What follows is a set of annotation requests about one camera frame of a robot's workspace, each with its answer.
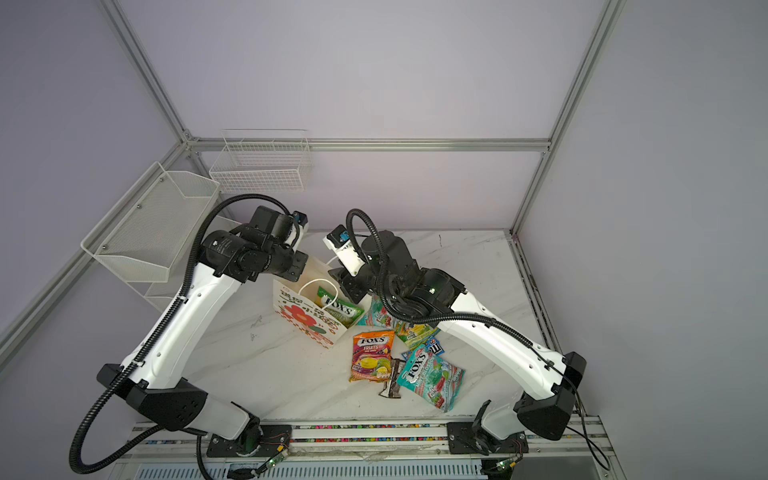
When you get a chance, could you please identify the teal Fox's large candy bag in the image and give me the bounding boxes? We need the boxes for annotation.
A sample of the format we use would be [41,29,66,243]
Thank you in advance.
[397,349,465,412]

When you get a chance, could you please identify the white mesh wall basket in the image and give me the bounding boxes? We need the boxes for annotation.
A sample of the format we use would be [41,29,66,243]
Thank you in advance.
[81,162,220,311]

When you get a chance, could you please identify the green yellow Fox's candy bag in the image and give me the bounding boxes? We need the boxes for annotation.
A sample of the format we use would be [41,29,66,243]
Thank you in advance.
[317,287,366,327]

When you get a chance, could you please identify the white wire wall basket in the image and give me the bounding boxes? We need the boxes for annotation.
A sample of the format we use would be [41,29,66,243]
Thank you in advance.
[209,129,313,194]

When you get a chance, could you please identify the teal Fox's mint blossom bag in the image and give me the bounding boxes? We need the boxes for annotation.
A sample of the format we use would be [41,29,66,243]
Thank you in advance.
[357,295,394,329]

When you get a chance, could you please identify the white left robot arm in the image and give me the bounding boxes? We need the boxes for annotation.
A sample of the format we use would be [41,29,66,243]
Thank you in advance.
[97,223,308,440]

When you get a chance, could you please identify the green Fox's spring tea bag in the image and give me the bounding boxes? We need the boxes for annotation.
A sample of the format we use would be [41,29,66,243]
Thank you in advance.
[395,322,439,350]

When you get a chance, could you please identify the blue m&m's packet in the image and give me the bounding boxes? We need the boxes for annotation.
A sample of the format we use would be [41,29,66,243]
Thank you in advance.
[401,336,445,361]

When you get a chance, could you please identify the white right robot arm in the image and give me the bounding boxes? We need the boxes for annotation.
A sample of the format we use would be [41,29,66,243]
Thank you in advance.
[324,225,587,441]

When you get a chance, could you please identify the aluminium cage frame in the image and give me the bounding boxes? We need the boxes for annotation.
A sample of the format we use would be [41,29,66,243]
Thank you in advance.
[1,1,625,376]

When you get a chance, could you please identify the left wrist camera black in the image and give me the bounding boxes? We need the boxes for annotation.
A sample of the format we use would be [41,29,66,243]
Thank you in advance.
[248,206,308,249]

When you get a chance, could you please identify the dark brown snack bar wrapper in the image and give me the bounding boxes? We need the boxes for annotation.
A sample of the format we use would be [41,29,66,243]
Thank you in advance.
[378,359,405,399]

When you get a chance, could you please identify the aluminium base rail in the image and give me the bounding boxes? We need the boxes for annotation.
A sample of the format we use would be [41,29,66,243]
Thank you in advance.
[106,417,626,479]

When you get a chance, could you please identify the orange Fox's fruits bag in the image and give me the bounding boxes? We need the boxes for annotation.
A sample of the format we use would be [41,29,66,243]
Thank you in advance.
[349,330,395,382]

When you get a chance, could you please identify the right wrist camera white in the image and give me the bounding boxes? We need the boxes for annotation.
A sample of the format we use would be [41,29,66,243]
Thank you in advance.
[323,225,365,276]

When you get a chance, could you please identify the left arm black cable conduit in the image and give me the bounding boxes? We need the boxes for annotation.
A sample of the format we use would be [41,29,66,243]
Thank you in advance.
[67,193,292,475]

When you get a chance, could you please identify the white floral paper bag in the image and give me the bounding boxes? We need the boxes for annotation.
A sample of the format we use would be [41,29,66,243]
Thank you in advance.
[273,256,371,349]

